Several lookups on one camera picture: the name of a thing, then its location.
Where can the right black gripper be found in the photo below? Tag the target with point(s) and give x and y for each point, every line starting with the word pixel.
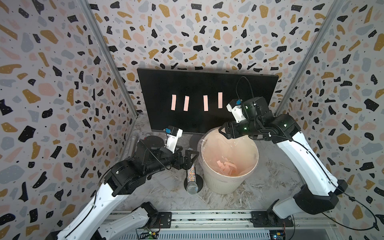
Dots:
pixel 234 125

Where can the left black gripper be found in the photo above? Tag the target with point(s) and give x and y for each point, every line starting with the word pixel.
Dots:
pixel 188 163

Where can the pink sticky note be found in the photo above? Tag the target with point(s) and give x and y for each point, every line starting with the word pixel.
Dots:
pixel 206 103
pixel 186 104
pixel 173 103
pixel 220 100

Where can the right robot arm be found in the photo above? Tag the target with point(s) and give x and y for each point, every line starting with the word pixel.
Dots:
pixel 321 189

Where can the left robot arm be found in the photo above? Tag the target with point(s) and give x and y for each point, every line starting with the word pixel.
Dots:
pixel 152 156

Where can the black computer monitor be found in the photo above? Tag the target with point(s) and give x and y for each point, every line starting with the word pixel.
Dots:
pixel 158 86

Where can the black round microphone stand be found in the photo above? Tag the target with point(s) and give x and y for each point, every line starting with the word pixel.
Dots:
pixel 198 183

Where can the clear plastic bin liner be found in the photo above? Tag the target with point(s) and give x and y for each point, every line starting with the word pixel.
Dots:
pixel 242 152

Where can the sparkly handheld microphone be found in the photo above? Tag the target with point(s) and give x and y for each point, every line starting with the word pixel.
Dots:
pixel 191 175

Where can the cream waste bin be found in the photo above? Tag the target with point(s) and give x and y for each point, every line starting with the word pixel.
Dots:
pixel 222 185

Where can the pile of pink notes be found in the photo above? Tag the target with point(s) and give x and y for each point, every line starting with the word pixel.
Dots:
pixel 227 168

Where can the left green circuit board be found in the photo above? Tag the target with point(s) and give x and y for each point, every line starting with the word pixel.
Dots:
pixel 148 235

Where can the green circuit board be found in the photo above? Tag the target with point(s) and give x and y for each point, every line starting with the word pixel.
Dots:
pixel 148 235
pixel 277 235

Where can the right green circuit board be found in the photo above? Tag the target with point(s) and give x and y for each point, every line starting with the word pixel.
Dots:
pixel 277 235

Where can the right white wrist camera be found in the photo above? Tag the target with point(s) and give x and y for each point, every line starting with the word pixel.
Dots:
pixel 235 108

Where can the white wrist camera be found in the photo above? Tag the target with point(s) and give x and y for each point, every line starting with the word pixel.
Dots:
pixel 235 108
pixel 173 134

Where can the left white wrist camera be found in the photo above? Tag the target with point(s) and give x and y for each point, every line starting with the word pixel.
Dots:
pixel 173 134

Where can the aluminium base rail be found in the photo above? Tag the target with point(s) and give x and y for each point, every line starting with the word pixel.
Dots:
pixel 235 225

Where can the left aluminium corner post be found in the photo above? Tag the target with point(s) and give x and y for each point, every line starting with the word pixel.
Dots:
pixel 87 11

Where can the aluminium corner post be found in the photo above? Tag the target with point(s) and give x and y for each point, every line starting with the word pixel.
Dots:
pixel 331 15
pixel 87 11

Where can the right aluminium corner post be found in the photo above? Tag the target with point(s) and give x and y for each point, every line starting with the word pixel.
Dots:
pixel 331 15

